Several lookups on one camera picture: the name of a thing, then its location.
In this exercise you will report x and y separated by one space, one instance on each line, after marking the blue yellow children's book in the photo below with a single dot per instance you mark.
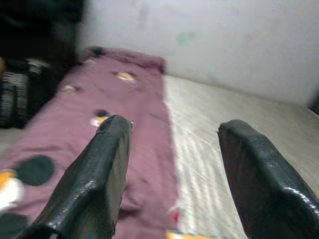
189 236

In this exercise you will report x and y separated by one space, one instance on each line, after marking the dark furniture panel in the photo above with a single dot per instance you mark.
37 25

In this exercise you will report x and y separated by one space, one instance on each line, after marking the black printed bag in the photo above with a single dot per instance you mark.
25 94

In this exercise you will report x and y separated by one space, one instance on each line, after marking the purple cartoon mouse blanket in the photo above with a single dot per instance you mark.
112 94

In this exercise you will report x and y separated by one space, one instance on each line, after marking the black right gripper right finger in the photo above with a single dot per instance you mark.
269 189

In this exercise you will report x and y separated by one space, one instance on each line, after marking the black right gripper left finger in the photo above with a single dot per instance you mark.
94 174

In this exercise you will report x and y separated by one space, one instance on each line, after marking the white quilted mattress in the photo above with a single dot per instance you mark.
224 104

